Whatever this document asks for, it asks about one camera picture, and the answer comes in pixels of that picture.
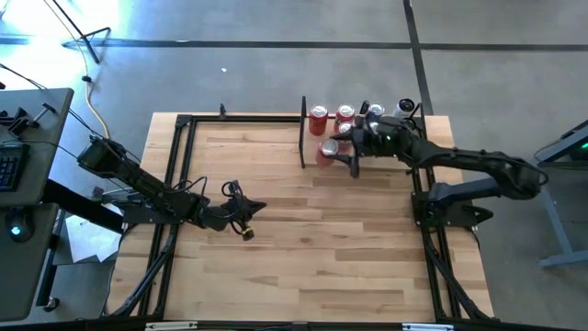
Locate yellow power cable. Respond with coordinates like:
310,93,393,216
43,0,114,139

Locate white paper sheets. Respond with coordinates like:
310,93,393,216
63,215,125,264

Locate wooden shelf with black posts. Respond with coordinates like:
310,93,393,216
300,95,433,170

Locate red Coca-Cola can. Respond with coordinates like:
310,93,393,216
308,104,329,137
315,139,341,167

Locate black desk leg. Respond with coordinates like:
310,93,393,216
35,177,128,314

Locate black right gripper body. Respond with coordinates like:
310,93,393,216
357,115,417,160

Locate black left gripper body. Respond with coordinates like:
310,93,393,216
200,183,247,232

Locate black floor cable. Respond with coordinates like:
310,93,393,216
0,62,143,185

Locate black aluminium table frame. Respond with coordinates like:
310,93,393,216
107,101,495,325

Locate black desk clamp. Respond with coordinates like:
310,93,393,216
0,103,59,137

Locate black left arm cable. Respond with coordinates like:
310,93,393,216
174,176,245,200

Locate grey metal table frame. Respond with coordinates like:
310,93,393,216
532,119,588,268

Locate white slim can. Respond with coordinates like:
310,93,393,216
392,97,415,120

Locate black keyboard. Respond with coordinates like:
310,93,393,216
0,143,31,193

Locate black computer mouse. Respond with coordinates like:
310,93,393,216
4,206,36,244

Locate grey desk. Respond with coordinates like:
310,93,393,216
0,87,74,323

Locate black tripod stand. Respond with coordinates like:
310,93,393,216
50,0,112,64

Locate silver aluminium bracket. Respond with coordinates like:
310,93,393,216
401,323,455,331
144,321,198,331

